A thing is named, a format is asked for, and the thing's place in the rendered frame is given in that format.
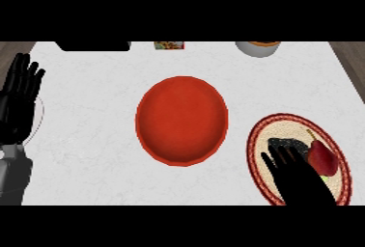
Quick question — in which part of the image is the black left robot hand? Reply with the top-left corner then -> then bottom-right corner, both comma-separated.
0,52 -> 48,146

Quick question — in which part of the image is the colourful printed box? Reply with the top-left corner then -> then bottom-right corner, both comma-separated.
152,41 -> 185,51

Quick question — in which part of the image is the grey pot with orange contents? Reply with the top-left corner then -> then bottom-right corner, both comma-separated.
234,41 -> 282,59

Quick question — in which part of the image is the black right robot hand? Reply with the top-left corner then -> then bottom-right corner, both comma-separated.
260,145 -> 339,206

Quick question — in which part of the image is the white plate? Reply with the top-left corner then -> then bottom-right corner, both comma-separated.
21,95 -> 48,147

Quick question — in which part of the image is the black appliance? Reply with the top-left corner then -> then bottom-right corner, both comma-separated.
56,41 -> 133,52

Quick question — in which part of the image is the dark grey sponge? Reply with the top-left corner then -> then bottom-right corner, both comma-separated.
266,137 -> 311,156

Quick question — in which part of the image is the red-rimmed woven placemat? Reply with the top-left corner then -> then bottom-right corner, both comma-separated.
246,112 -> 353,206

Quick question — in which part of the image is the red bowl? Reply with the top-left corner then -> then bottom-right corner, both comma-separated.
135,75 -> 229,168

